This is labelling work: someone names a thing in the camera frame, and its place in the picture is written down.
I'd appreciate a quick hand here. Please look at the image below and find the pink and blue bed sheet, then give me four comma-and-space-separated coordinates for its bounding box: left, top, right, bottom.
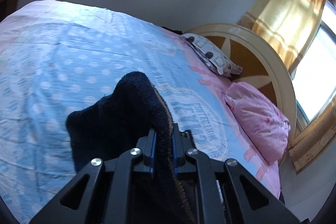
1, 1, 280, 223

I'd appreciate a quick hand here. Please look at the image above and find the navy striped knit sweater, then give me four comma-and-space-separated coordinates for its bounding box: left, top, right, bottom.
66, 72, 195, 223

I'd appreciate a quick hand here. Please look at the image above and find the pink pillow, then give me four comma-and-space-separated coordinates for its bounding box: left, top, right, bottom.
225, 82, 291, 165

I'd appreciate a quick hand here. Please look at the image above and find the cream and wood headboard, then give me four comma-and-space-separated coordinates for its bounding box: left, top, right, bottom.
188, 23, 297, 140

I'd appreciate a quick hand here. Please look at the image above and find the yellow curtain by headboard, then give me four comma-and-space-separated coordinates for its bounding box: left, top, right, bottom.
238, 0, 326, 74

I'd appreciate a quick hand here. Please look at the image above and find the white patterned pillow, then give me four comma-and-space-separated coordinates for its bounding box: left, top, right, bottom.
182, 33, 243, 77

